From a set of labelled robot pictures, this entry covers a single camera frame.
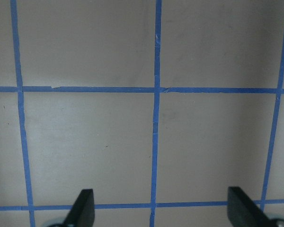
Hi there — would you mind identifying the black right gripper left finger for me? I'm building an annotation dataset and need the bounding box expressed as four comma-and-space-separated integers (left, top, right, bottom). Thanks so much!
62, 189, 95, 227

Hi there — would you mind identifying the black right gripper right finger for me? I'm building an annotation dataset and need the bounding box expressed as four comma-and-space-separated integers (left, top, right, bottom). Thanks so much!
228, 186, 277, 227

